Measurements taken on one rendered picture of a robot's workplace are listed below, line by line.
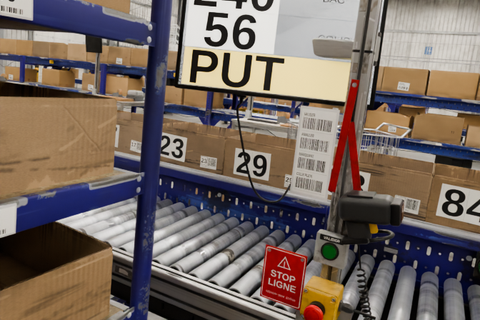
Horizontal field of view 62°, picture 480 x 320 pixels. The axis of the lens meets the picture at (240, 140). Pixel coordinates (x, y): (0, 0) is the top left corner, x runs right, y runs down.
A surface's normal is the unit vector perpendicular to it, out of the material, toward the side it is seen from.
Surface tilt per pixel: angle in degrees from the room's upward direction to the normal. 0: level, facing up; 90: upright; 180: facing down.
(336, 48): 90
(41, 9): 90
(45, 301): 91
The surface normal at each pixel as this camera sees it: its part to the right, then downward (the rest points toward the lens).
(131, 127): -0.45, 0.08
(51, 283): 0.86, 0.17
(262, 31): -0.11, 0.06
